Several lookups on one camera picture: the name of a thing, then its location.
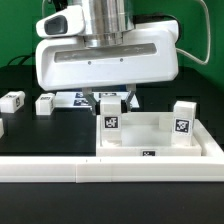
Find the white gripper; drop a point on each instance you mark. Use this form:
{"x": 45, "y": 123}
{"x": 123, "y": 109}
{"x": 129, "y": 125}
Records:
{"x": 147, "y": 54}

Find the white square tabletop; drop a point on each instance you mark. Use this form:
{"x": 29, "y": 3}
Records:
{"x": 146, "y": 134}

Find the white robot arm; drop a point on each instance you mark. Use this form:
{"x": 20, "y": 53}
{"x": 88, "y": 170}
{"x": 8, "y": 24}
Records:
{"x": 96, "y": 43}

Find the white marker sheet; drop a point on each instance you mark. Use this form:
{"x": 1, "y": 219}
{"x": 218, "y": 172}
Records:
{"x": 73, "y": 99}

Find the white U-shaped obstacle fence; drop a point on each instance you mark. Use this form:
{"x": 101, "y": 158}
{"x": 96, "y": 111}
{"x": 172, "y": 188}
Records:
{"x": 206, "y": 168}

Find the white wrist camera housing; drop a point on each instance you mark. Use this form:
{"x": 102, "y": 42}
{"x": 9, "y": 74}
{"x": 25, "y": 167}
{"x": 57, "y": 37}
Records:
{"x": 67, "y": 22}

